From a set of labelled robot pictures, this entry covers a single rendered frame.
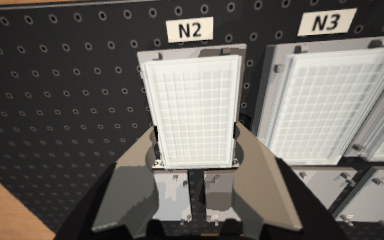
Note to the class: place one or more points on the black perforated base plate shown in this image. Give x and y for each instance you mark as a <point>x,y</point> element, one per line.
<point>72,100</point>

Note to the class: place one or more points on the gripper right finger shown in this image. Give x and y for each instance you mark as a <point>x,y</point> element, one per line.
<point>272,202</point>

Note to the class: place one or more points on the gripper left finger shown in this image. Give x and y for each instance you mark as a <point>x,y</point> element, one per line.
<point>122,201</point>

